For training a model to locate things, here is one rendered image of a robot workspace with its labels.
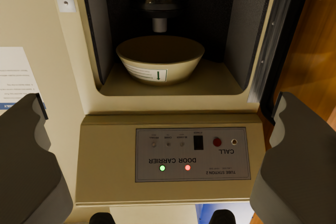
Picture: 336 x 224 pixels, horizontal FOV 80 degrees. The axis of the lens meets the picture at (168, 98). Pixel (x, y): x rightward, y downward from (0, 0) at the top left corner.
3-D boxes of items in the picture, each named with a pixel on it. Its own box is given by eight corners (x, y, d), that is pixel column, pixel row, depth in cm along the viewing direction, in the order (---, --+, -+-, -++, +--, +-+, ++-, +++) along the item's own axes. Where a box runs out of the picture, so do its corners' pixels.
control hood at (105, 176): (258, 112, 38) (246, 150, 43) (83, 115, 37) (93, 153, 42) (292, 162, 28) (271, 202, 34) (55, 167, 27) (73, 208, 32)
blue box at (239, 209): (241, 153, 43) (233, 180, 47) (194, 154, 42) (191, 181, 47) (261, 198, 34) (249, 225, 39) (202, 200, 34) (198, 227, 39)
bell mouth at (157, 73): (197, 34, 48) (195, 56, 51) (123, 34, 48) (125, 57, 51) (214, 63, 34) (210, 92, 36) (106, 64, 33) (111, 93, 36)
